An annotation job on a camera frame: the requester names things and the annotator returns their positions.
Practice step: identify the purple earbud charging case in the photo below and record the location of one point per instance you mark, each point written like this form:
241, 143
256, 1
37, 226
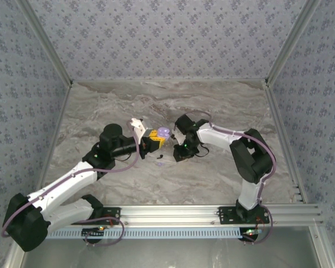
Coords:
164, 130

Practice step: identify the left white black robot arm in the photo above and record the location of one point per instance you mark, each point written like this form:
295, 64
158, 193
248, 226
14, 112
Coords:
67, 181

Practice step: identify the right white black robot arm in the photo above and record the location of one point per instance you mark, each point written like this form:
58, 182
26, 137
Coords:
251, 156

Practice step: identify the left black electronics module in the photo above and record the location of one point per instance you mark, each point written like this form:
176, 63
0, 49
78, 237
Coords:
92, 232

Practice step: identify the black electronics module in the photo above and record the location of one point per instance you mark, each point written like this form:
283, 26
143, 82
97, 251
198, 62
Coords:
92, 232
249, 237

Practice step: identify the right black electronics module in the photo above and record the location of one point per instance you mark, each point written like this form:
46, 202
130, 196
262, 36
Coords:
249, 237

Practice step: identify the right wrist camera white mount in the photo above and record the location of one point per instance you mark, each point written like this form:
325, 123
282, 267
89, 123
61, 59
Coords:
180, 139

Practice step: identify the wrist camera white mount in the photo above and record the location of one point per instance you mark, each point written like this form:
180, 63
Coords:
180, 139
136, 125

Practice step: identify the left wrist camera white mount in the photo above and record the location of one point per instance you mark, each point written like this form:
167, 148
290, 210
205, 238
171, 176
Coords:
136, 125

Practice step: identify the aluminium table back rail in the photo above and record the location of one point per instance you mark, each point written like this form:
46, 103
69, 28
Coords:
167, 80

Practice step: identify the aluminium table side rail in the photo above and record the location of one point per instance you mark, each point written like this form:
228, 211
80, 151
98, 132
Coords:
53, 139
283, 134

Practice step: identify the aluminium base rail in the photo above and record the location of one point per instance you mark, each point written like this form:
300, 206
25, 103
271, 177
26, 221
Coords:
170, 215

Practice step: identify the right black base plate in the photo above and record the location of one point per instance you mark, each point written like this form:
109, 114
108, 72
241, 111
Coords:
226, 216

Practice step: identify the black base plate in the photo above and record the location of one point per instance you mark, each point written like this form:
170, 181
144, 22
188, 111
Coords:
116, 218
226, 216

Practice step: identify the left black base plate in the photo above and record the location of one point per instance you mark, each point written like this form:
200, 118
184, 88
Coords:
116, 218

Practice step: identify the aluminium frame post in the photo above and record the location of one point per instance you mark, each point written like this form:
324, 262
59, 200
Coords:
13, 261
46, 42
321, 248
291, 42

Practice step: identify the aluminium lower frame post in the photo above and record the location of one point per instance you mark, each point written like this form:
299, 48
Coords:
13, 261
321, 248

